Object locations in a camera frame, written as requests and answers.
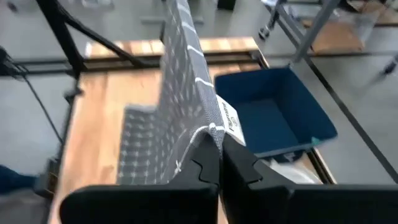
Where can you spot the grey checked towel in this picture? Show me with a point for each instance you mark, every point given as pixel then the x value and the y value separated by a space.
pixel 186 93

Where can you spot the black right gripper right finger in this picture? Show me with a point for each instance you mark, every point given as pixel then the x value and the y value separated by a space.
pixel 280 205

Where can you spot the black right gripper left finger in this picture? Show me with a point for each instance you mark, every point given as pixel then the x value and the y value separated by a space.
pixel 155 205

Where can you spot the grey wheeled cart frame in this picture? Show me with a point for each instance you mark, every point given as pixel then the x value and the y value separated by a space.
pixel 314 28

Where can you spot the brown cardboard box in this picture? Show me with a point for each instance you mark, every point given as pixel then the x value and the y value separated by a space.
pixel 335 37

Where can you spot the navy fabric basket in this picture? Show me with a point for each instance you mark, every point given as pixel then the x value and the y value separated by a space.
pixel 273 115

